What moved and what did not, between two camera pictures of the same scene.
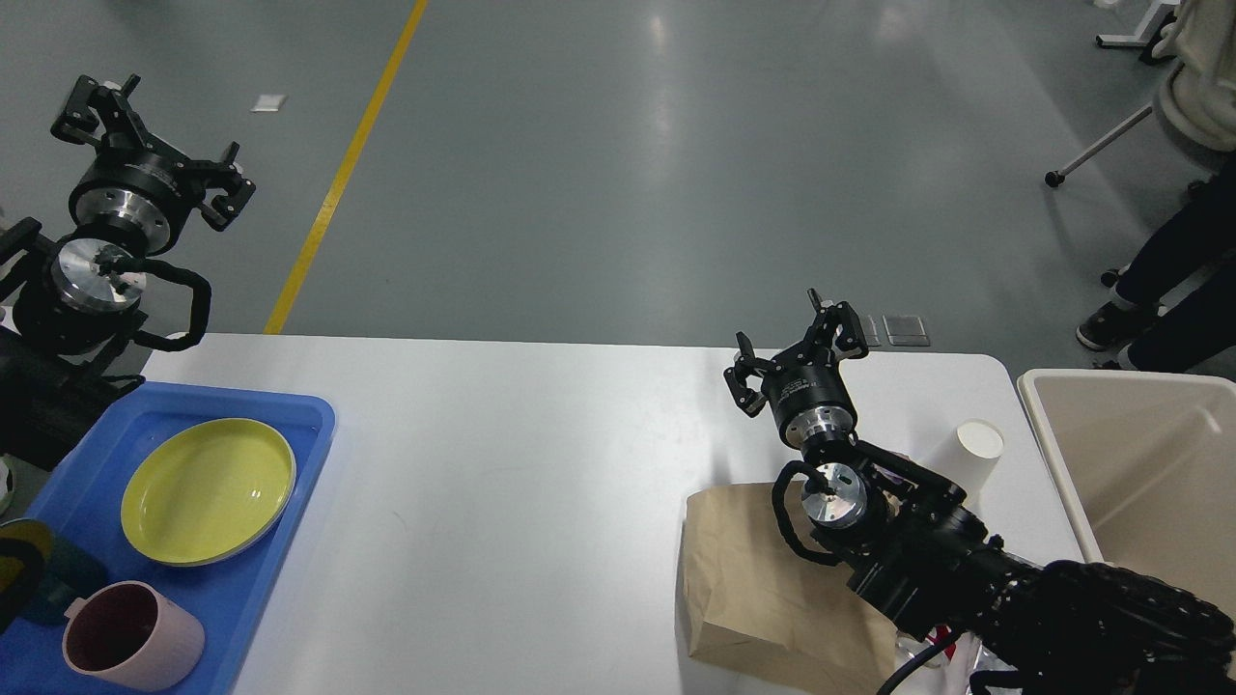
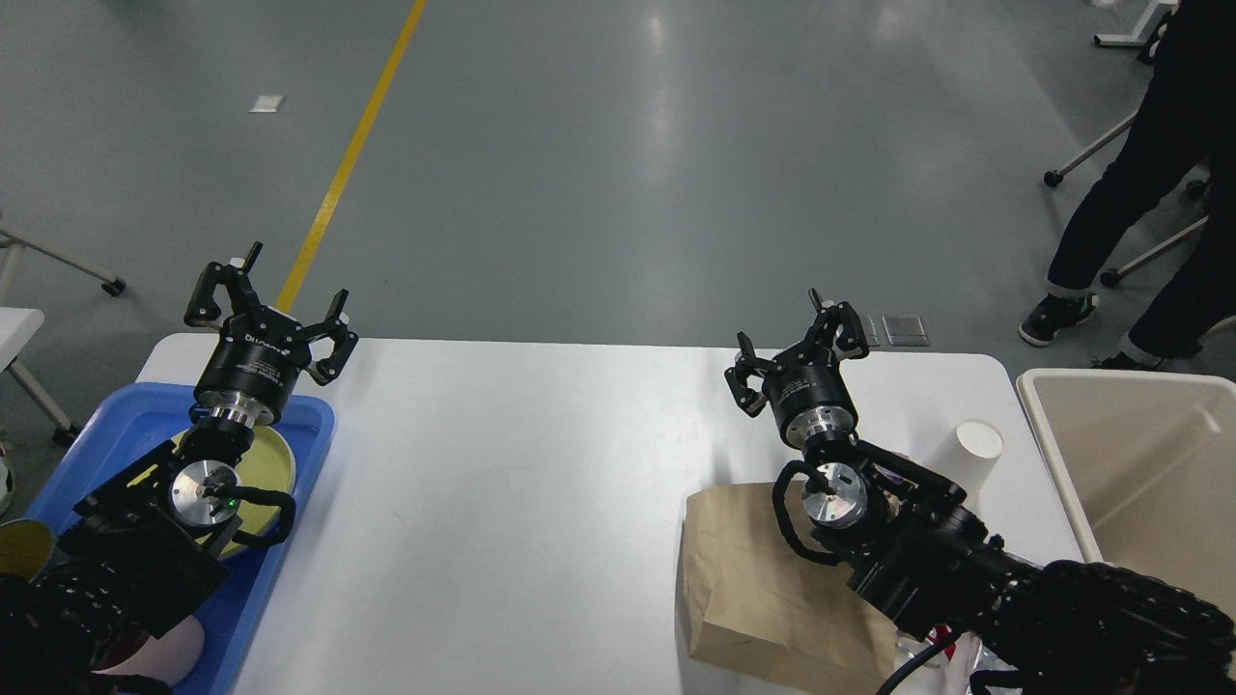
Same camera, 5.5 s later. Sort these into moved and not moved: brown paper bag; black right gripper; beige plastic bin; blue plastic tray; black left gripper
Moved: black left gripper
Not moved: blue plastic tray; black right gripper; beige plastic bin; brown paper bag
